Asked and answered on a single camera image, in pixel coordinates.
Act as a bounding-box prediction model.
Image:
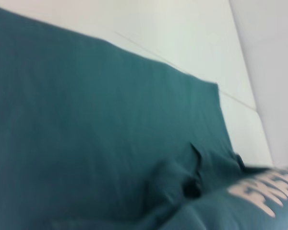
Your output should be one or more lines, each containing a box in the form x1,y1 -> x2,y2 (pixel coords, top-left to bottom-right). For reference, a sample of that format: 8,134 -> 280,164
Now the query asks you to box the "teal blue t-shirt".
0,4 -> 288,230

